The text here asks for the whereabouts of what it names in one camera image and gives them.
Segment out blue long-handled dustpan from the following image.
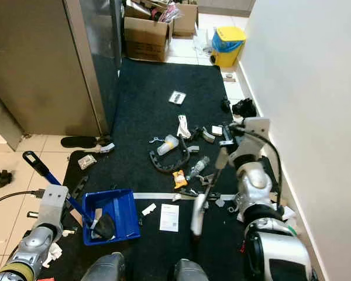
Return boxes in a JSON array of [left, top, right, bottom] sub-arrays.
[[22, 150, 140, 245]]

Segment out black fabric bundle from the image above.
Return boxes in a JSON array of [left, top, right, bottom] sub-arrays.
[[231, 98, 258, 118]]

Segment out white cloth tag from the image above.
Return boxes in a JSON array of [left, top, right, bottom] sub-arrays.
[[177, 115, 192, 139]]

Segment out crushed clear plastic bottle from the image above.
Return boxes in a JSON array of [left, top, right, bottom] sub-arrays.
[[184, 156, 211, 181]]

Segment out translucent plastic cup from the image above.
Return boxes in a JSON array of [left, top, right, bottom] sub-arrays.
[[156, 135, 180, 156]]

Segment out white card dark print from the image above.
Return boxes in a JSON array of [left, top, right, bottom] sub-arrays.
[[168, 91, 187, 105]]

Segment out orange snack packet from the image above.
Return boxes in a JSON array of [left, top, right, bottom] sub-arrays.
[[171, 170, 188, 189]]

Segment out yellow bin with blue liner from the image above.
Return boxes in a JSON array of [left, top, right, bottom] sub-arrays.
[[211, 26, 247, 68]]

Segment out white tape strip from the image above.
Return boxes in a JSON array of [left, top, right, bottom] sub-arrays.
[[132, 192, 243, 201]]

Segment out white plastic bag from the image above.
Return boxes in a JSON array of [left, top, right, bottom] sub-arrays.
[[193, 26, 214, 56]]

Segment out white paper sheet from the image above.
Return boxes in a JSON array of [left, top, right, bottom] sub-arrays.
[[159, 204, 180, 233]]

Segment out dark crumpled clump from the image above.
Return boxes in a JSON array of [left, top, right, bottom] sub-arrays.
[[0, 169, 12, 188]]

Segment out small white scrap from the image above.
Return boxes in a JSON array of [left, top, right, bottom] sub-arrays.
[[141, 203, 157, 216]]

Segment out small cardboard box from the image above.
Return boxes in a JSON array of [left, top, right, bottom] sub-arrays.
[[170, 3, 199, 37]]

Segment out wooden brush white bristles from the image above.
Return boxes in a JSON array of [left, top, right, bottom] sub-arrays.
[[97, 142, 116, 154]]

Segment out large cardboard box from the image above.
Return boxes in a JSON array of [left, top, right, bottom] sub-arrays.
[[124, 13, 171, 62]]

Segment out pink plastic wrapper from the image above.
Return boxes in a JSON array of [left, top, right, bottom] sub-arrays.
[[143, 0, 183, 23]]

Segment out grey robot right leg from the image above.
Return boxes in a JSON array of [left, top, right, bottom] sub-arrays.
[[173, 259, 211, 281]]

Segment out grey robot leg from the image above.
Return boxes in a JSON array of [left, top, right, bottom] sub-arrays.
[[173, 259, 211, 281], [81, 252, 123, 281]]

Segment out small printed packet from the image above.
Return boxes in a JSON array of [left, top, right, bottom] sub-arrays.
[[78, 155, 97, 169]]

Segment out black slipper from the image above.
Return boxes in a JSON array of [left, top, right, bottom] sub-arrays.
[[61, 136, 100, 149]]

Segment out black crumpled lump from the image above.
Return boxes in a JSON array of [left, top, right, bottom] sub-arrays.
[[91, 212, 116, 239]]

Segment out tall grey cabinet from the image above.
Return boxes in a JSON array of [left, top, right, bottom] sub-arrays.
[[0, 0, 122, 152]]

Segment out grey robot left leg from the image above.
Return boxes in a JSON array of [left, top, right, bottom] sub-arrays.
[[81, 252, 123, 281]]

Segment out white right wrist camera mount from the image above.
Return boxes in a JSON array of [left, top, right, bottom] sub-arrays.
[[234, 117, 271, 159]]

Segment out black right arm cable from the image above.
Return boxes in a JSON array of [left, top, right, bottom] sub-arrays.
[[237, 126, 283, 203]]

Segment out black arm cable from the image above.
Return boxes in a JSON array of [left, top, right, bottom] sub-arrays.
[[0, 189, 47, 208], [237, 126, 283, 203]]

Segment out black curved strap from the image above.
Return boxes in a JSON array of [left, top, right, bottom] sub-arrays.
[[148, 149, 191, 174]]

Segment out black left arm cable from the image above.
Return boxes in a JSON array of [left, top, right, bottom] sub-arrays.
[[0, 189, 47, 208]]

